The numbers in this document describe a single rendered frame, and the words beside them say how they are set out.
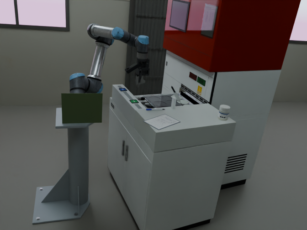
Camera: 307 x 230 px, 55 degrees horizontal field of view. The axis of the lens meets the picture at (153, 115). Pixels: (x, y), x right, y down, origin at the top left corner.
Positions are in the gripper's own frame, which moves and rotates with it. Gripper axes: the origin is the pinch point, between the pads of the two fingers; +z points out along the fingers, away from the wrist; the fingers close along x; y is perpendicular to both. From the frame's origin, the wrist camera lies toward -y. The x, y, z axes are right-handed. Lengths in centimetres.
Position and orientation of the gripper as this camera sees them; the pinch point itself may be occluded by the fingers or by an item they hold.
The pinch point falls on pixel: (137, 85)
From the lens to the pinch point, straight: 213.0
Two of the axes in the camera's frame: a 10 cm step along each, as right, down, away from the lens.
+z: -1.0, 9.0, 4.1
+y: 9.1, -0.9, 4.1
